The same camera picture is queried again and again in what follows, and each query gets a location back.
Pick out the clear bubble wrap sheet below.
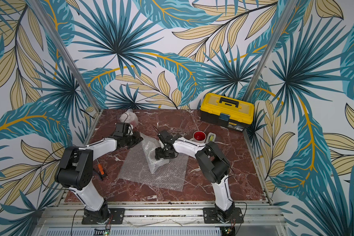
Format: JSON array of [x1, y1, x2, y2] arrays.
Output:
[[120, 109, 139, 127], [119, 134, 189, 192]]

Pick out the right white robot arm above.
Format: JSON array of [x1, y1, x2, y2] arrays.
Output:
[[155, 130, 235, 215]]

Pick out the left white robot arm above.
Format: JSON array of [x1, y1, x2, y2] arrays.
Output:
[[55, 123, 143, 212]]

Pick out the white mug red inside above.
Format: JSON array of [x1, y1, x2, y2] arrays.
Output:
[[191, 131, 207, 143]]

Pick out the small green white box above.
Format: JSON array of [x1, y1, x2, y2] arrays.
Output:
[[205, 132, 217, 148]]

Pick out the yellow black toolbox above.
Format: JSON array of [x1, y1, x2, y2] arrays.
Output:
[[200, 93, 255, 132]]

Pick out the orange blue cables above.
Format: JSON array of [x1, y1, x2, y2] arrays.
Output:
[[93, 164, 107, 180]]

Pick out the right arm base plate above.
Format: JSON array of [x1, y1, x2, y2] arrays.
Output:
[[203, 207, 244, 224]]

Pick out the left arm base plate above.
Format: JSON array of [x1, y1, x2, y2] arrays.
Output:
[[82, 206, 125, 225]]

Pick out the front aluminium rail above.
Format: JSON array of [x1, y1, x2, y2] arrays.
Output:
[[32, 202, 289, 236]]

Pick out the left aluminium frame post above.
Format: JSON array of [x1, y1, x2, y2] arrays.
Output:
[[28, 0, 101, 117]]

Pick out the aluminium frame post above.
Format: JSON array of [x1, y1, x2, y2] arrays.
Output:
[[28, 0, 101, 117], [242, 0, 298, 102]]

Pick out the right aluminium frame post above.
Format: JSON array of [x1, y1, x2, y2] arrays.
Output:
[[242, 0, 298, 102]]

